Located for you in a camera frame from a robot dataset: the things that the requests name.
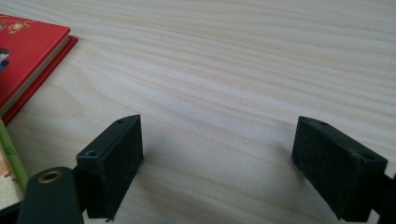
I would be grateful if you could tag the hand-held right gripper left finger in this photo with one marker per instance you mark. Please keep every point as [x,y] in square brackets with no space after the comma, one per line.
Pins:
[109,168]

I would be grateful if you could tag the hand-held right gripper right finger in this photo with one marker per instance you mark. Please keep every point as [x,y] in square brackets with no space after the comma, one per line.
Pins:
[339,174]

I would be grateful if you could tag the white caterpillar picture book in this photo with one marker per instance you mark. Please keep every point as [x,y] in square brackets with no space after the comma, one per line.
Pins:
[14,158]

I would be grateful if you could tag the red picture book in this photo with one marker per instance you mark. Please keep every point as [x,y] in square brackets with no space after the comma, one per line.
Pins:
[28,46]

